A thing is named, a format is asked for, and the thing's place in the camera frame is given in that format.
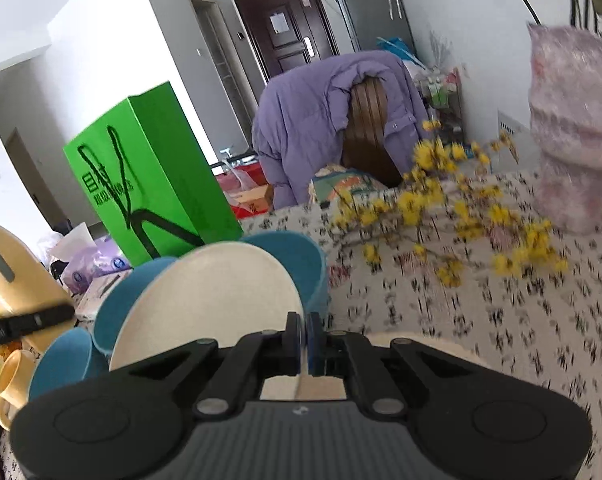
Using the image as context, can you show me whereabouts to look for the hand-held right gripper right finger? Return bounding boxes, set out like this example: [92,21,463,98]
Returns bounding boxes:
[306,312,482,418]

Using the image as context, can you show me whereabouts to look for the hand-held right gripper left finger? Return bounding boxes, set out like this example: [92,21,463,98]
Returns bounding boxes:
[126,312,304,418]

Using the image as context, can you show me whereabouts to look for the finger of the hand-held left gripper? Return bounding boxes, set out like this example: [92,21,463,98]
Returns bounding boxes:
[8,302,76,338]

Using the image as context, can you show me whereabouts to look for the blue bowl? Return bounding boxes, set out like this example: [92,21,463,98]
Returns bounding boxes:
[92,256,179,358]
[28,327,109,403]
[238,230,329,316]

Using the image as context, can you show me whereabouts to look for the cream plate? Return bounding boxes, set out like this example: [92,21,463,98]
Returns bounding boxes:
[108,242,352,402]

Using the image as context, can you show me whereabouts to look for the yellow thermos jug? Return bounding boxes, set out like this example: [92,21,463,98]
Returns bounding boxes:
[0,205,76,356]

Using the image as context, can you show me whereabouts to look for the yellow mug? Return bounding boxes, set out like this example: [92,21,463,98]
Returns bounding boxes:
[0,349,39,431]

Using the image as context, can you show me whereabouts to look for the purple tissue packs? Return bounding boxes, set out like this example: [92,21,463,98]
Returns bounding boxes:
[61,237,132,293]

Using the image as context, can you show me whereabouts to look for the white plastic bag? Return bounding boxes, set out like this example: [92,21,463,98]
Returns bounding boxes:
[48,222,106,281]

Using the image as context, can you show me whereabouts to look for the printed tablecloth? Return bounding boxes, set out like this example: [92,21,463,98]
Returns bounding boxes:
[0,170,602,480]

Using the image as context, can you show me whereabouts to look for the patterned sack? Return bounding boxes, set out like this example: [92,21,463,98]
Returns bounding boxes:
[308,164,382,208]

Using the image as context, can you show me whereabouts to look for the red box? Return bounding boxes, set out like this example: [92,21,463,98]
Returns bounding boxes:
[216,162,277,211]

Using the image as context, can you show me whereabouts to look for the yellow flower branch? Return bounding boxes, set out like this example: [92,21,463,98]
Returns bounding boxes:
[326,120,569,288]

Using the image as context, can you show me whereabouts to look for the green paper bag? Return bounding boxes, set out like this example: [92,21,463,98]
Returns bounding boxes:
[63,80,244,268]

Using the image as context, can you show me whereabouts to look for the purple padded jacket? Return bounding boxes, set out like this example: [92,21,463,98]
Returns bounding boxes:
[251,50,429,208]

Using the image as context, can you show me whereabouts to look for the wooden chair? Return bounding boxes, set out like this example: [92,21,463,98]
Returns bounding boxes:
[342,76,404,188]

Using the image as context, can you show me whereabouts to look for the storage rack with bottles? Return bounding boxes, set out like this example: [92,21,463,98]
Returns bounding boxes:
[413,67,467,148]

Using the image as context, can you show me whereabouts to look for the dark brown door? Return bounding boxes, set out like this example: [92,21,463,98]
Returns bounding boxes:
[233,0,339,83]

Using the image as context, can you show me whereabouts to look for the grey refrigerator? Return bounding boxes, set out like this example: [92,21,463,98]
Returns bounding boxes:
[323,0,417,56]

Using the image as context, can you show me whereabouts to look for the pink vase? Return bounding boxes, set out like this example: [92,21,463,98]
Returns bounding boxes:
[526,22,602,235]

